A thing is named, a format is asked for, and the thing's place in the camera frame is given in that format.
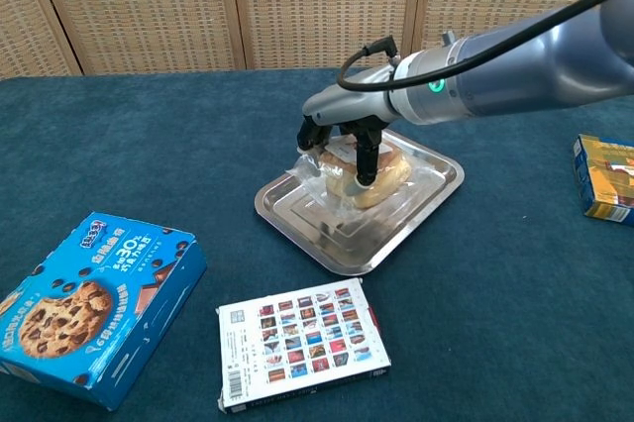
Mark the woven bamboo folding screen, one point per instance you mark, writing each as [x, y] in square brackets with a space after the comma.
[148, 6]

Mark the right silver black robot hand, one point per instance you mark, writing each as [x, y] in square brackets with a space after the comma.
[351, 102]

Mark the bagged pastry snack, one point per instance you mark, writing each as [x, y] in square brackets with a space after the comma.
[391, 174]

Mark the orange and blue snack box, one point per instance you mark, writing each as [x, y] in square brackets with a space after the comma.
[604, 174]

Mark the stainless steel rectangular tray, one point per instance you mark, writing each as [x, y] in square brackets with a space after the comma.
[396, 239]

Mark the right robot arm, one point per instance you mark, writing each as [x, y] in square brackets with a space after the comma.
[545, 75]

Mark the blue table cloth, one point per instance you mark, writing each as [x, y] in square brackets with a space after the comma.
[148, 144]

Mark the blue chocolate cookie box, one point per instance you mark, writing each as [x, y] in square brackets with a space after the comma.
[99, 303]

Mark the white picture card box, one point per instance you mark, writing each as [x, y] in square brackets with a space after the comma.
[302, 343]

